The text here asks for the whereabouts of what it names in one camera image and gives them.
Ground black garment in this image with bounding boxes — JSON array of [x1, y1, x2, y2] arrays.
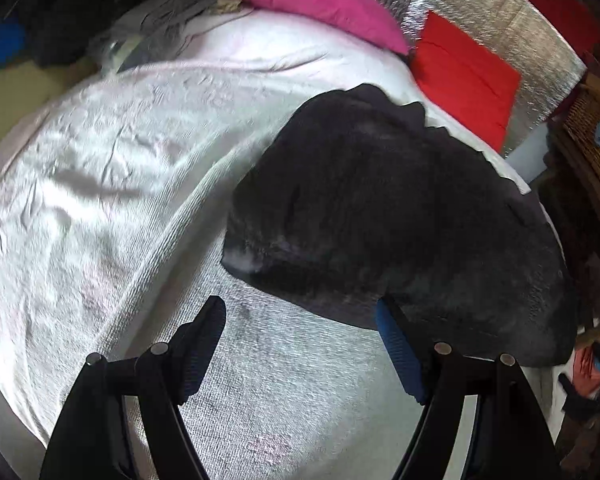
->
[[221, 84, 576, 367]]

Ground grey crumpled clothes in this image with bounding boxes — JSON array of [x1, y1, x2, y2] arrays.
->
[[87, 0, 244, 75]]

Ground black clothes pile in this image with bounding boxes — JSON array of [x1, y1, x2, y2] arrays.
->
[[0, 0, 182, 68]]

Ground white bed blanket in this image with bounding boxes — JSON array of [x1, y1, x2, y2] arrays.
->
[[0, 6, 566, 480]]

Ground wicker wooden shelf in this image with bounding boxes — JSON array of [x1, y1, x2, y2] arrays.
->
[[544, 58, 600, 281]]

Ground red cushion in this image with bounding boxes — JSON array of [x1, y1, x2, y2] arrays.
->
[[410, 11, 521, 152]]

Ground blue cloth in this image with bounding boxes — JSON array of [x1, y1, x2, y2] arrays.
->
[[0, 18, 26, 70]]

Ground red fabric hanging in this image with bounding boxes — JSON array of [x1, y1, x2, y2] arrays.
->
[[529, 0, 600, 56]]

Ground silver foil insulation sheet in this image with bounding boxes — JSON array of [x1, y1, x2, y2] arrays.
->
[[378, 0, 585, 155]]

